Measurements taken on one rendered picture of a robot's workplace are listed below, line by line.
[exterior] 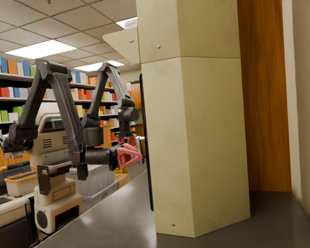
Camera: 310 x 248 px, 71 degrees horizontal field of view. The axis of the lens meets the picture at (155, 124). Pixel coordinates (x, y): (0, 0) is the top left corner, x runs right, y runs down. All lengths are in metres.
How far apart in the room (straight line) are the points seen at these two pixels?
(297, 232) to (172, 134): 0.41
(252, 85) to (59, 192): 1.17
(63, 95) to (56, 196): 0.73
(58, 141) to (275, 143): 1.13
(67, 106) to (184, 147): 0.49
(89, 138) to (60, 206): 0.75
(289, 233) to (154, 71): 0.54
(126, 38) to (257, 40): 0.51
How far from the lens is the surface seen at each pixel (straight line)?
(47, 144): 1.38
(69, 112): 0.86
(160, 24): 0.61
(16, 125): 1.17
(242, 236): 0.67
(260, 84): 0.92
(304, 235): 0.71
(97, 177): 2.93
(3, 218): 1.62
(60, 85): 0.92
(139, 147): 0.67
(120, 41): 0.65
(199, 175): 0.60
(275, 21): 0.97
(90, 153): 0.75
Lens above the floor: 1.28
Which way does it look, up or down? 3 degrees down
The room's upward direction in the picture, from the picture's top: 5 degrees counter-clockwise
